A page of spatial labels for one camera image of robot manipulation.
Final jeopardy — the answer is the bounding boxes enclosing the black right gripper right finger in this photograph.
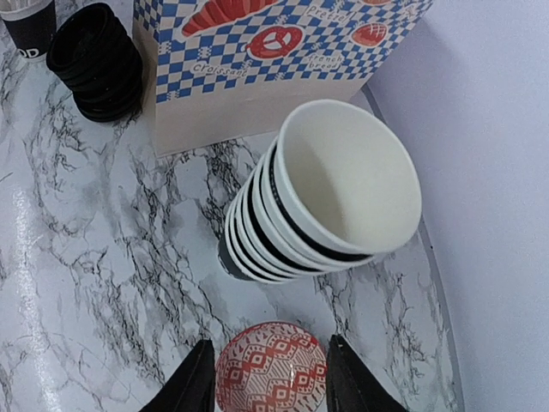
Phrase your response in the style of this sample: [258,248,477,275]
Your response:
[326,335,401,412]

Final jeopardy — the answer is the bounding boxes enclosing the red patterned ceramic bowl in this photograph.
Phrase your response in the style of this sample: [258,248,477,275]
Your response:
[215,321,328,412]

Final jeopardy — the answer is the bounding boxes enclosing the stack of black lids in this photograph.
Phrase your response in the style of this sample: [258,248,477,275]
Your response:
[46,3,143,123]

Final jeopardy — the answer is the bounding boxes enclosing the checkered paper takeout bag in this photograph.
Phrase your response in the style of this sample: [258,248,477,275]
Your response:
[133,0,431,157]

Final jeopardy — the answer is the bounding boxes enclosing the stack of paper cups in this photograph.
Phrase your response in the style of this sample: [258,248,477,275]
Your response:
[218,100,422,284]

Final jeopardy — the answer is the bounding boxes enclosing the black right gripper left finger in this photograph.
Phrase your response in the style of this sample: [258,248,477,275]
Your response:
[140,339,214,412]

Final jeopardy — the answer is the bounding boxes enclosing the black cup holding straws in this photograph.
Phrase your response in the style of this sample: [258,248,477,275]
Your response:
[1,0,57,62]

